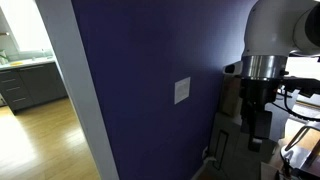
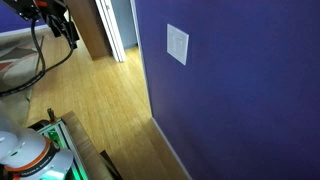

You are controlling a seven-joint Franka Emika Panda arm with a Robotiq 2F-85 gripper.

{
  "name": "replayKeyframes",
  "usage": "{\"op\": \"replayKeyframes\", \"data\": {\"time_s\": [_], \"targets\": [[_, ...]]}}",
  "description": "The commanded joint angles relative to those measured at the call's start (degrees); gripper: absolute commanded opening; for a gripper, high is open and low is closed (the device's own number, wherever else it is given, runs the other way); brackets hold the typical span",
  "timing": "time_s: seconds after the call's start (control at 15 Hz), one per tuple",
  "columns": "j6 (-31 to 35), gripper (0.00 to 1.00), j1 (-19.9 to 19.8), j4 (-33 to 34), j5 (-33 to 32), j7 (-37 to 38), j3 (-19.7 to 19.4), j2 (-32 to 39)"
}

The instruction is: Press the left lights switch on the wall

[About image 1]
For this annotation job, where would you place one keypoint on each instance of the dark grey kitchen cabinet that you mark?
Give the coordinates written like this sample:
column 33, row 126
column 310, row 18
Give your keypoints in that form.
column 30, row 86

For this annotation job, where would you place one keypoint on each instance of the white kitchen countertop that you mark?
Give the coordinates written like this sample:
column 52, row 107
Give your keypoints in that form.
column 26, row 62

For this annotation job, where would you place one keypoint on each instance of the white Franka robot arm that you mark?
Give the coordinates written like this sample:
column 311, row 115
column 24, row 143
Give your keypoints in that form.
column 270, row 30

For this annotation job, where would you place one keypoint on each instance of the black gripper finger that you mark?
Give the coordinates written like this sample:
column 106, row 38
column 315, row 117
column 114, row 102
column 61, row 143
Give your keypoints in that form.
column 255, row 145

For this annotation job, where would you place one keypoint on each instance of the brown paper bag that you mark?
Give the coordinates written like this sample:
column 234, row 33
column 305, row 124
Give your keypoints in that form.
column 230, row 96

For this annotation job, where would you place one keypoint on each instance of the grey storage cabinet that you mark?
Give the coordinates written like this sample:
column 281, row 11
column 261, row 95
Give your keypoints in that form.
column 233, row 156

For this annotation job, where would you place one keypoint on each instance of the white wall outlet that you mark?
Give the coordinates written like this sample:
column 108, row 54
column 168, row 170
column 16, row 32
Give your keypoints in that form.
column 204, row 153

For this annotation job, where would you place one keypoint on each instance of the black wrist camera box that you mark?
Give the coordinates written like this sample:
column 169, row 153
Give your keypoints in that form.
column 303, row 86

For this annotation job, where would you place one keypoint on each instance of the yellow item on counter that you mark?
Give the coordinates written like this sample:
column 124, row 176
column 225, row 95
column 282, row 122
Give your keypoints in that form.
column 16, row 63

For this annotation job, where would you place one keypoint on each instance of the white door frame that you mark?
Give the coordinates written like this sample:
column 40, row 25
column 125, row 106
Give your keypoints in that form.
column 76, row 93

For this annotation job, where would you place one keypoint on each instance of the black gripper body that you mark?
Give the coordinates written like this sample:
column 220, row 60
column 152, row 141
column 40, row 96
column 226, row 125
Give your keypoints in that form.
column 256, row 106

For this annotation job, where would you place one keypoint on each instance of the green plant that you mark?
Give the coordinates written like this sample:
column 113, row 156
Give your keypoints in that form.
column 3, row 56

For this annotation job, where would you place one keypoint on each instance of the white wall light switch plate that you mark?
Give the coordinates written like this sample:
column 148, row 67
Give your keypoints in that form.
column 182, row 90

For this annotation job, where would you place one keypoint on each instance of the metal frame chair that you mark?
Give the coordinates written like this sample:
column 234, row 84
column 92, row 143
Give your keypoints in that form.
column 300, row 150

